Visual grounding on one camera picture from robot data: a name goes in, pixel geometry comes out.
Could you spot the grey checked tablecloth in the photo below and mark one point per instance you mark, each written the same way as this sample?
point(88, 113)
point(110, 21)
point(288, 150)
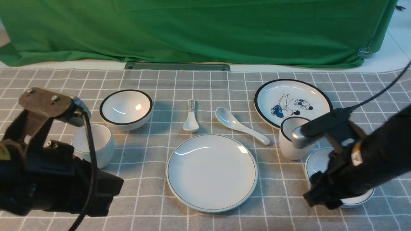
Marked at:
point(146, 203)

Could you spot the metal binder clip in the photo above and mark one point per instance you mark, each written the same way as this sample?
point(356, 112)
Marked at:
point(364, 53)

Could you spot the black-rimmed white cup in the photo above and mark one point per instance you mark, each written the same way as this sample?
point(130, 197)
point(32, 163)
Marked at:
point(285, 139)

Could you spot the large white ceramic spoon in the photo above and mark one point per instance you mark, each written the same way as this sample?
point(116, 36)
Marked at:
point(227, 119)

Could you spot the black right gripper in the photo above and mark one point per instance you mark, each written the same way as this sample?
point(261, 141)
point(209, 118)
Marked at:
point(353, 167)

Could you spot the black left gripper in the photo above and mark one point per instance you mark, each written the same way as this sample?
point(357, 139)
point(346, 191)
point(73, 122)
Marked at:
point(51, 178)

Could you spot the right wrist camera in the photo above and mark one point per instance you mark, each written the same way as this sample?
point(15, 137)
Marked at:
point(334, 126)

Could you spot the white cup thin rim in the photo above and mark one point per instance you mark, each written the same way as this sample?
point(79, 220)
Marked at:
point(103, 143)

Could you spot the large plain white plate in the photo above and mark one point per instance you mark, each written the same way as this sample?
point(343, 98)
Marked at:
point(212, 173)

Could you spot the small patterned white spoon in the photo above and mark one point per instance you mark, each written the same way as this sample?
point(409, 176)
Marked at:
point(191, 125)

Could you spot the black-rimmed white bowl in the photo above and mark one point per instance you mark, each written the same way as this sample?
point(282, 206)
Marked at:
point(126, 110)

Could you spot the black-rimmed illustrated plate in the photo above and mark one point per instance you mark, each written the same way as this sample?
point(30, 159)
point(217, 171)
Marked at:
point(280, 99)

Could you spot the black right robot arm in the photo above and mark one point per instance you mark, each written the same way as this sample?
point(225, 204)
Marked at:
point(394, 147)

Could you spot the green backdrop cloth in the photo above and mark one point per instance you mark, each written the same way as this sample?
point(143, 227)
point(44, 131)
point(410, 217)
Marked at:
point(304, 33)

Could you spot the shallow white bowl thin rim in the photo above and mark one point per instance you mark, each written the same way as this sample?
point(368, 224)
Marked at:
point(318, 161)

